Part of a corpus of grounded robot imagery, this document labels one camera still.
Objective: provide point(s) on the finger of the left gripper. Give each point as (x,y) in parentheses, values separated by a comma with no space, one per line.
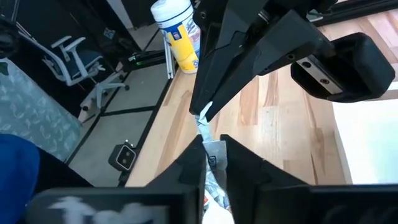
(217,56)
(273,53)

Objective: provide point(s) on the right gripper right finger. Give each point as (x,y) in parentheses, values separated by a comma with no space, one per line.
(248,174)

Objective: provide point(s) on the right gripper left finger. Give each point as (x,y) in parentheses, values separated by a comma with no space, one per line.
(186,174)

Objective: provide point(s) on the grey printed packet strip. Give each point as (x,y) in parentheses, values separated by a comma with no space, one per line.
(216,155)

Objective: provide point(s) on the white canister yellow label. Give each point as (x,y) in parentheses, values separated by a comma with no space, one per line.
(183,46)

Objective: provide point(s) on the white plastic bin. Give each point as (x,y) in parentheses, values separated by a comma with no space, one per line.
(367,140)

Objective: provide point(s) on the white blue office chair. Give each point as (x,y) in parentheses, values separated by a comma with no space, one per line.
(90,59)

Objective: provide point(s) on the teal patterned sheet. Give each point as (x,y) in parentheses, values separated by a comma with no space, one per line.
(28,115)

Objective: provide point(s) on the blue fabric object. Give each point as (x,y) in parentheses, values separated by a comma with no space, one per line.
(15,174)

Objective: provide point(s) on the black two-lens camera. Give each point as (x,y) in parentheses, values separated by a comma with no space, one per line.
(122,157)

